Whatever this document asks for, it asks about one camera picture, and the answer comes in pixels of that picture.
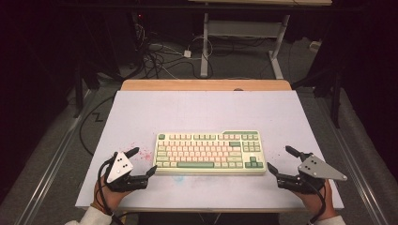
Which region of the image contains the small white box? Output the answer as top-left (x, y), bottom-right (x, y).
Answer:
top-left (309, 39), bottom-right (323, 53)

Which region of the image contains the cream and green mechanical keyboard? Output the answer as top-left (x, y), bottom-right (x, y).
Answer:
top-left (152, 129), bottom-right (268, 176)

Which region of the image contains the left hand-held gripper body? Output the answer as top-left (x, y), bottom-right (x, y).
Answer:
top-left (104, 152), bottom-right (149, 192)

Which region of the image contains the black floor cable loop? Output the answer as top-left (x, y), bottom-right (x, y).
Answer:
top-left (78, 95), bottom-right (115, 158)

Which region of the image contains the person's right hand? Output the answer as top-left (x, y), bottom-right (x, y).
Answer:
top-left (294, 180), bottom-right (340, 221)

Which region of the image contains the white table cover board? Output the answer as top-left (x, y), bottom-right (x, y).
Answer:
top-left (75, 90), bottom-right (344, 210)

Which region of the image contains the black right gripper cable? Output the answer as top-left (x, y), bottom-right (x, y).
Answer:
top-left (299, 179), bottom-right (328, 225)

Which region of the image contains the wooden table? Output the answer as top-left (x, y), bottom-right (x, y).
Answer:
top-left (120, 79), bottom-right (293, 92)

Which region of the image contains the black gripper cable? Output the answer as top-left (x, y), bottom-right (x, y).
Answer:
top-left (97, 153), bottom-right (126, 225)
top-left (299, 179), bottom-right (328, 225)

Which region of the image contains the person's left hand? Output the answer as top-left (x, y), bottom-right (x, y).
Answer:
top-left (93, 182), bottom-right (132, 214)

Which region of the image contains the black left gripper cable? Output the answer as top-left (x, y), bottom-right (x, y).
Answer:
top-left (97, 153), bottom-right (126, 225)

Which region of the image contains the aluminium floor rail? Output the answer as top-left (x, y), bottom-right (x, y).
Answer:
top-left (314, 93), bottom-right (390, 225)
top-left (13, 89), bottom-right (97, 225)

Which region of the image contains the black metal stand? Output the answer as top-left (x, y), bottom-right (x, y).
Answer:
top-left (72, 60), bottom-right (84, 119)
top-left (329, 69), bottom-right (343, 129)

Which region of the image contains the tangle of floor cables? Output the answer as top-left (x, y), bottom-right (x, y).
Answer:
top-left (130, 18), bottom-right (215, 80)

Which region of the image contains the white metal desk frame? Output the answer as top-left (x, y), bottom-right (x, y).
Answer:
top-left (187, 0), bottom-right (333, 80)

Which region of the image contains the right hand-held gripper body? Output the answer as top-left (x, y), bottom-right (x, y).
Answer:
top-left (276, 152), bottom-right (348, 195)

